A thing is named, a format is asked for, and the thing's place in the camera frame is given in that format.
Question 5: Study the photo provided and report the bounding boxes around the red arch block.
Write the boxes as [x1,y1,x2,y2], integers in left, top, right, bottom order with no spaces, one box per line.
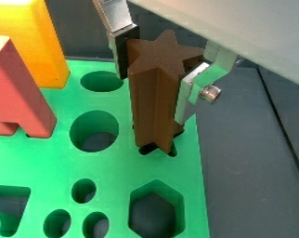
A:
[0,35,57,138]

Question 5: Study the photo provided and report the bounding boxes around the yellow block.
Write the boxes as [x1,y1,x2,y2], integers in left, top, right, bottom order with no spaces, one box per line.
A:
[0,0,69,88]

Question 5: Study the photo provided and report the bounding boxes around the green shape sorter block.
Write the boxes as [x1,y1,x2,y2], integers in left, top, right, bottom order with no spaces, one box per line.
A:
[0,60,209,238]

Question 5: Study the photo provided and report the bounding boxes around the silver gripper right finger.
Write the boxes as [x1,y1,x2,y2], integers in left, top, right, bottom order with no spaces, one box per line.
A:
[174,41,237,125]

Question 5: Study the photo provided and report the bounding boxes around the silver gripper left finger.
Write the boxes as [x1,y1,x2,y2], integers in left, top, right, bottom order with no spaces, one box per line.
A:
[93,0,139,79]

